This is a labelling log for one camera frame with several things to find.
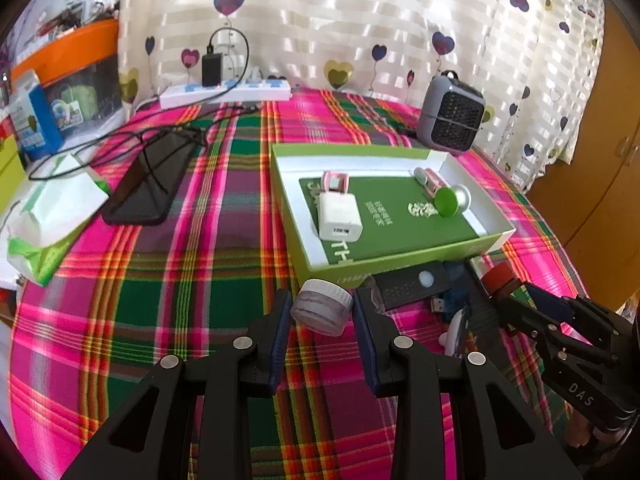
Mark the assorted clutter pile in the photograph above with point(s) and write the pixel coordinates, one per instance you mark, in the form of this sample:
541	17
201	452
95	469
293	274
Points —
75	15

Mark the green grey round knob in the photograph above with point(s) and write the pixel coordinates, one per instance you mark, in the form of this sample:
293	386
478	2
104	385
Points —
447	200

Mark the clear bin with orange lid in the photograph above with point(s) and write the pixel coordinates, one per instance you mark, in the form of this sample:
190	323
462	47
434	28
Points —
75	40

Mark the green white tissue pack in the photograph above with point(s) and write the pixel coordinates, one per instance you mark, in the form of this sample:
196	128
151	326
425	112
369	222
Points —
55	220

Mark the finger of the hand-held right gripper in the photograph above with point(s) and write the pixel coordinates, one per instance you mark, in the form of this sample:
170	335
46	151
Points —
525	322
550	302

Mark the white power strip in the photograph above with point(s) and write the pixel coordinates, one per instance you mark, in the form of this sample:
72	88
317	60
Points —
225	92

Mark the small white jar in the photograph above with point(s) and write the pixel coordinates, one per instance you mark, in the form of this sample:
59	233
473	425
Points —
320	307

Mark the brown bottle with red cap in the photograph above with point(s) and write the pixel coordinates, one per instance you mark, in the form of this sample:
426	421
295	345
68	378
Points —
499	277

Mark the black smartphone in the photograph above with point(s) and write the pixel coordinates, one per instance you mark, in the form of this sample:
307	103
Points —
145	190

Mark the pink green plaid tablecloth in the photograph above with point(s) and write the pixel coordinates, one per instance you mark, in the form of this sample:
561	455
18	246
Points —
175	285

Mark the heart print curtain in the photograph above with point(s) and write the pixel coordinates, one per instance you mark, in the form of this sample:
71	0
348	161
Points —
350	20

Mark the black power adapter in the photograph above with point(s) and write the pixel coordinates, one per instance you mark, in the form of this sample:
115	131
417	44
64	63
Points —
212	70

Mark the wooden cabinet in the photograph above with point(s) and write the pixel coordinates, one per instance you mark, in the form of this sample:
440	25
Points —
600	185

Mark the blue white carton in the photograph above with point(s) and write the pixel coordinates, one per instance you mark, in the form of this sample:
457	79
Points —
42	120

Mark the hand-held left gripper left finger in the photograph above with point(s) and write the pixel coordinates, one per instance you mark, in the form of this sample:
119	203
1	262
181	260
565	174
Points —
280	340

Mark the black bear-shaped gadget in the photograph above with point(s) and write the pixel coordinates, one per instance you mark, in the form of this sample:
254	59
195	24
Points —
457	335

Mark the pink clip with grey insert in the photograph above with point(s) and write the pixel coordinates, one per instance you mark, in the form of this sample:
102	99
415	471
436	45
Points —
332	180

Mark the black perforated rectangular device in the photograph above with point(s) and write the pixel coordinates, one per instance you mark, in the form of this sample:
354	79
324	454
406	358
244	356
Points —
400	287

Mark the lime green box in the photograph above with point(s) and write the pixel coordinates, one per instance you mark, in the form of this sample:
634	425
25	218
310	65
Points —
10	170

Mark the blue translucent USB stick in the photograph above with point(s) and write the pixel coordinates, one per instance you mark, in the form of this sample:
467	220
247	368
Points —
440	305

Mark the pink white clip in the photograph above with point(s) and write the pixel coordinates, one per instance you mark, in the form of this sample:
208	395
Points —
432	182

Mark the grey mini space heater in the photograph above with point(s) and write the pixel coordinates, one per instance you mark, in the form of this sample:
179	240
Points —
450	120

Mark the green white cardboard box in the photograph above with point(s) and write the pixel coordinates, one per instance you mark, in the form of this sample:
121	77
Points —
360	157

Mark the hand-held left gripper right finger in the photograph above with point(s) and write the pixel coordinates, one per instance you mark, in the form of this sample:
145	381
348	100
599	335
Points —
365	340

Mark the white USB charger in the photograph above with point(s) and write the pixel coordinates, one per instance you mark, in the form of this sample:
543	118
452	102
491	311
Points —
340	215

